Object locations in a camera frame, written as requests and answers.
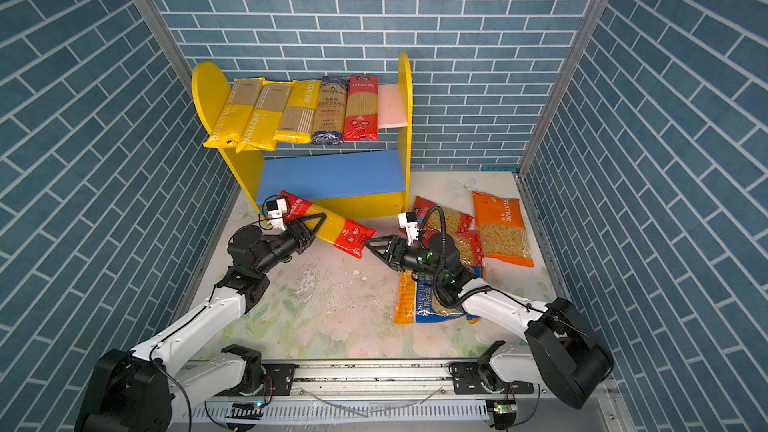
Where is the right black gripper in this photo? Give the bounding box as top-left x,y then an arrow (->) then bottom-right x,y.
369,235 -> 448,283

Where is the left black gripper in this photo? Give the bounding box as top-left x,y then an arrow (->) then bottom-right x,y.
253,214 -> 325,278

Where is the red spaghetti bag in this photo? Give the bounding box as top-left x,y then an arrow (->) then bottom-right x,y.
343,74 -> 379,142
280,190 -> 376,259

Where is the blue orange shell pasta bag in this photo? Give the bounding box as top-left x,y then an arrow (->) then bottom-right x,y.
394,272 -> 480,325

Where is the yellow spaghetti bag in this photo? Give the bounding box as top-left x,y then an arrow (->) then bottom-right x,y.
236,82 -> 294,153
203,79 -> 264,149
274,80 -> 321,144

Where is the blue spaghetti bag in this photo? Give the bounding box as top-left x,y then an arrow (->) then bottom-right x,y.
311,76 -> 348,145

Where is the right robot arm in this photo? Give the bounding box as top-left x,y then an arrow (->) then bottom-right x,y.
365,233 -> 614,409

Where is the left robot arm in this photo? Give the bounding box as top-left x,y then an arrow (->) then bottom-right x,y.
75,213 -> 327,431

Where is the yellow shelf with coloured boards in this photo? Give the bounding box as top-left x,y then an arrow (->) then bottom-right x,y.
220,52 -> 413,221

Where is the red macaroni bag upper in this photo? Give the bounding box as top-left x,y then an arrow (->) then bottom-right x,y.
412,196 -> 474,234

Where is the red macaroni bag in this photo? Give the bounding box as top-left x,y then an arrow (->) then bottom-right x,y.
412,196 -> 474,234
418,229 -> 484,267

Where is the red macaroni bag lower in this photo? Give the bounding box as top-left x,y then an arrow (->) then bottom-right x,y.
418,229 -> 484,267

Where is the orange macaroni bag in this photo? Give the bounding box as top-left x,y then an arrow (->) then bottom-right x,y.
472,191 -> 534,267

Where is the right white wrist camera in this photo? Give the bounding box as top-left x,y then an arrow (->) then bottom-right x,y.
398,211 -> 420,246

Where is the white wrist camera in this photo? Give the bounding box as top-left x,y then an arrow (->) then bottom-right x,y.
262,196 -> 289,231
398,211 -> 420,246

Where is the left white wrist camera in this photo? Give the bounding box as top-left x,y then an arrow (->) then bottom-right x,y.
262,196 -> 289,231

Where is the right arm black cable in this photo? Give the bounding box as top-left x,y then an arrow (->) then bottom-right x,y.
416,206 -> 535,314

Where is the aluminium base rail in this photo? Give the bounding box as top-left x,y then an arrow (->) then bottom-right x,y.
107,356 -> 631,432

